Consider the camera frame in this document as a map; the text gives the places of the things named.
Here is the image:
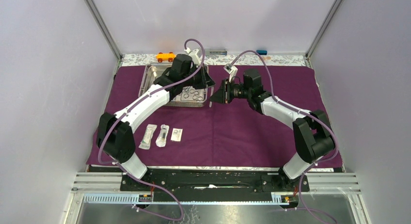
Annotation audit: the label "long white sterile packet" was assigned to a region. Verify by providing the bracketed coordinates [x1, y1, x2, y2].
[139, 124, 157, 150]

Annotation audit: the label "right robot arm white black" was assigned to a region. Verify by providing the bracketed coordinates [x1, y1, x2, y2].
[210, 65, 337, 191]

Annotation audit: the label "orange toy car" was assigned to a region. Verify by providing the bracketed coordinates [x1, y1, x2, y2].
[156, 52, 176, 63]

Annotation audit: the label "purple cloth wrap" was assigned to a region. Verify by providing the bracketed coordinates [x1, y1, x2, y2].
[86, 64, 343, 169]

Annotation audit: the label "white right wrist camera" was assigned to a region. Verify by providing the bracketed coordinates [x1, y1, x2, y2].
[223, 64, 238, 82]

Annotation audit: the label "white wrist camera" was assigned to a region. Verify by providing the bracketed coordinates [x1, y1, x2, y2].
[223, 64, 238, 82]
[184, 48, 202, 66]

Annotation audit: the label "steel surgical forceps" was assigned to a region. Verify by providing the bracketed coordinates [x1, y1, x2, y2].
[181, 87, 195, 102]

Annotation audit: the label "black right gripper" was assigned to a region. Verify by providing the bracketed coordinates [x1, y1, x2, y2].
[208, 78, 251, 104]

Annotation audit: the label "blue plastic block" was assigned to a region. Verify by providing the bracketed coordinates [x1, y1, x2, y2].
[256, 49, 268, 55]

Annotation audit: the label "small white sterile packet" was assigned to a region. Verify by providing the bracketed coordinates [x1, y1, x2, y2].
[171, 128, 183, 142]

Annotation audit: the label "steel scalpel handle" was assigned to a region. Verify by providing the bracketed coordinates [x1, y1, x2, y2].
[208, 86, 214, 108]

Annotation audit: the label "slotted grey cable duct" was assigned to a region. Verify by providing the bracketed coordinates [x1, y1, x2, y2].
[83, 192, 289, 205]

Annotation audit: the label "perforated steel instrument tray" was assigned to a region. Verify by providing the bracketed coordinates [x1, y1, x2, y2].
[138, 63, 207, 108]

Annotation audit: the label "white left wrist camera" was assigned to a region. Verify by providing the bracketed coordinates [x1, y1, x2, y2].
[184, 48, 202, 66]

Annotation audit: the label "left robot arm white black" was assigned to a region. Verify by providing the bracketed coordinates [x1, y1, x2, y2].
[96, 52, 215, 191]

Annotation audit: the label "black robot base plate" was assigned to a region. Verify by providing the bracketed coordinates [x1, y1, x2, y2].
[120, 169, 310, 198]

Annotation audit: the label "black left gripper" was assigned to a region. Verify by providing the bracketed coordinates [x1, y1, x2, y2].
[181, 63, 216, 90]

